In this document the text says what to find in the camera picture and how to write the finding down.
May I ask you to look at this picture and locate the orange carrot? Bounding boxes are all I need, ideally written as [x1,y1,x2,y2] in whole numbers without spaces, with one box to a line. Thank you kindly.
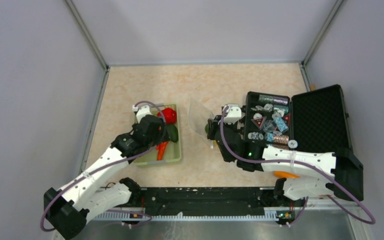
[156,141,169,161]

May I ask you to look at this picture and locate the dark green avocado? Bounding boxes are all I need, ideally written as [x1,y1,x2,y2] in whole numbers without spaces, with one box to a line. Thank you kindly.
[167,124,179,143]

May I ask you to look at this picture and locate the red bell pepper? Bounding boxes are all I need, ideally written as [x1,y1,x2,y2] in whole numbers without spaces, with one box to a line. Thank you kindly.
[157,108,178,125]

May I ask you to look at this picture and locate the green perforated plastic basket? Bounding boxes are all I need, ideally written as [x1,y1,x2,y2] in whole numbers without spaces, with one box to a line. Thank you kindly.
[133,103,182,168]

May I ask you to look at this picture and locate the clear polka dot zip bag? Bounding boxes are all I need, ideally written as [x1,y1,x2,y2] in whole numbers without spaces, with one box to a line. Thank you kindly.
[187,97,215,150]

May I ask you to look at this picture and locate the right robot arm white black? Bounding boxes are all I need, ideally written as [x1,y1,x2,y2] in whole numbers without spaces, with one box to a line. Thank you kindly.
[206,116,364,206]

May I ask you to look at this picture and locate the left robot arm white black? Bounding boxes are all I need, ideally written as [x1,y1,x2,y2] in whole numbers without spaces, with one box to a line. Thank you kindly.
[40,114,168,240]

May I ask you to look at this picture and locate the black case with poker chips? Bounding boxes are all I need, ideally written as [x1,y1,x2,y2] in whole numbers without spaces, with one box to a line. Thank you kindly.
[243,84,352,153]

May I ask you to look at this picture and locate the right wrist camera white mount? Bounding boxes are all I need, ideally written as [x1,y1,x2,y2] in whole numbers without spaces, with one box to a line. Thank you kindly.
[222,103,243,125]

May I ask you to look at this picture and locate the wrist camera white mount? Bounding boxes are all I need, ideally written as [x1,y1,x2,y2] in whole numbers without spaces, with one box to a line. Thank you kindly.
[222,103,243,125]
[132,104,152,123]

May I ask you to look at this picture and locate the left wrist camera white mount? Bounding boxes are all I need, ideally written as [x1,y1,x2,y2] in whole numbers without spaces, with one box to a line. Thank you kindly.
[132,104,152,123]

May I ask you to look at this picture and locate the orange handled tool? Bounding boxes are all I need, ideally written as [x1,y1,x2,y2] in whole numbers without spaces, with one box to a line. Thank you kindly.
[273,171,300,179]

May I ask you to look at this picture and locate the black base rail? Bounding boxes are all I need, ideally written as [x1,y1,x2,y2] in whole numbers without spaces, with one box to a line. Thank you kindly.
[119,187,305,217]

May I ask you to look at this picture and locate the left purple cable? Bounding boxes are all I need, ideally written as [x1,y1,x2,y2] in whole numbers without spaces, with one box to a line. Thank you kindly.
[40,100,167,233]

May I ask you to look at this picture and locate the purple cable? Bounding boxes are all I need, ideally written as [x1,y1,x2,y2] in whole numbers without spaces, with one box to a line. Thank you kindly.
[219,105,377,226]
[40,100,167,233]

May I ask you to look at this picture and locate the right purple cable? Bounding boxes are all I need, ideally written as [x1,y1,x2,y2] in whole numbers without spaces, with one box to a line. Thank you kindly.
[219,105,377,226]

